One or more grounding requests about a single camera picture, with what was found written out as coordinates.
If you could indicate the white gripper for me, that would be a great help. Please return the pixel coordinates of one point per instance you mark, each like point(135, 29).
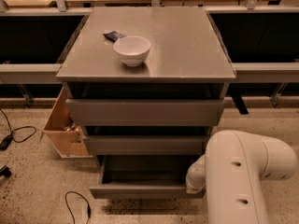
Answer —
point(195, 177)

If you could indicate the grey bottom drawer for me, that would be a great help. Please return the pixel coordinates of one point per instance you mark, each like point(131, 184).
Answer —
point(143, 177)

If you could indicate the grey drawer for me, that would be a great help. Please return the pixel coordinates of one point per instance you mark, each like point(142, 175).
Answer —
point(88, 112)
point(143, 177)
point(145, 145)

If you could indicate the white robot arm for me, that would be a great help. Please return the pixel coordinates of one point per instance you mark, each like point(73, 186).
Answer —
point(231, 172)

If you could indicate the grey middle drawer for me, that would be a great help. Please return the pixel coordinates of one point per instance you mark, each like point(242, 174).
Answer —
point(145, 145)

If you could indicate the grey drawer cabinet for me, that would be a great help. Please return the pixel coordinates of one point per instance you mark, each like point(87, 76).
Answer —
point(146, 85)

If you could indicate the grey top drawer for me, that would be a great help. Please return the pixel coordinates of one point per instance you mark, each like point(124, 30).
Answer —
point(88, 112)

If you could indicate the cardboard box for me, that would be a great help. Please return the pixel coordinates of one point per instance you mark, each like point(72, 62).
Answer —
point(65, 136)

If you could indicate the white ceramic bowl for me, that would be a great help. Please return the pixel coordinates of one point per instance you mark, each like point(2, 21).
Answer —
point(132, 50)

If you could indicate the dark blue snack packet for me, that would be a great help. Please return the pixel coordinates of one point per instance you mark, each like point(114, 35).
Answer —
point(113, 36)

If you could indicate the black object left edge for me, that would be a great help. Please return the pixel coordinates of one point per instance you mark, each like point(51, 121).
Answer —
point(5, 171)

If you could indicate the grey metal railing frame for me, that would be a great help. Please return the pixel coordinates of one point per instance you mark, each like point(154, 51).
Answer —
point(31, 72)

